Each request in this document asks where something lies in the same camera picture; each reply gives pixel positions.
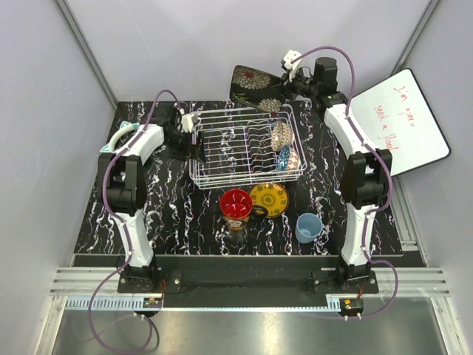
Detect red interior mug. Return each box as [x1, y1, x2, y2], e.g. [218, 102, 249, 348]
[220, 189, 268, 231]

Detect black floral square plate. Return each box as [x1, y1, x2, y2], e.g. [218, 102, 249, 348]
[229, 65, 286, 115]

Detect yellow patterned plate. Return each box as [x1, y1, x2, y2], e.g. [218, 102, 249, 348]
[250, 183, 289, 218]

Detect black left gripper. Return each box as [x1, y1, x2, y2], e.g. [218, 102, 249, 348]
[164, 129, 205, 163]

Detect aluminium front rail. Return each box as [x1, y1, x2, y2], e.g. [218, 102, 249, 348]
[50, 267, 450, 312]

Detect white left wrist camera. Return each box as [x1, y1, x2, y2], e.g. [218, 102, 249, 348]
[180, 113, 199, 133]

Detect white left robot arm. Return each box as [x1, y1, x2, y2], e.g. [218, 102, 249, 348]
[98, 104, 205, 293]

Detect white wire dish rack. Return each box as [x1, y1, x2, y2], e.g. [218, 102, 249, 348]
[189, 104, 307, 189]

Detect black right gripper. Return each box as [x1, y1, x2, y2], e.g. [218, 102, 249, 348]
[272, 66, 319, 102]

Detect teal cat-ear headphones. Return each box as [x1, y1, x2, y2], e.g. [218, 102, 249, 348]
[100, 121, 140, 153]

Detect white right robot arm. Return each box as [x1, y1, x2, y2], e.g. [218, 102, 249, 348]
[282, 50, 392, 294]

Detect blue triangle patterned bowl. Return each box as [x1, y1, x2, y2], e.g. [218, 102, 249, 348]
[276, 146, 301, 173]

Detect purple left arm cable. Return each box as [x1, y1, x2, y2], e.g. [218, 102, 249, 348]
[88, 89, 186, 351]

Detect light blue cup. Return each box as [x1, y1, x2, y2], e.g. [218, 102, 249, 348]
[295, 213, 324, 244]

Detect white dry-erase board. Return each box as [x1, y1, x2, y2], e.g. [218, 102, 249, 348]
[350, 69, 451, 176]

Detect brown patterned bowl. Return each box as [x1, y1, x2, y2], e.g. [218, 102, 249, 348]
[270, 121, 295, 152]

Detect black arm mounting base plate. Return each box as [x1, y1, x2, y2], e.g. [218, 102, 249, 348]
[118, 255, 379, 310]

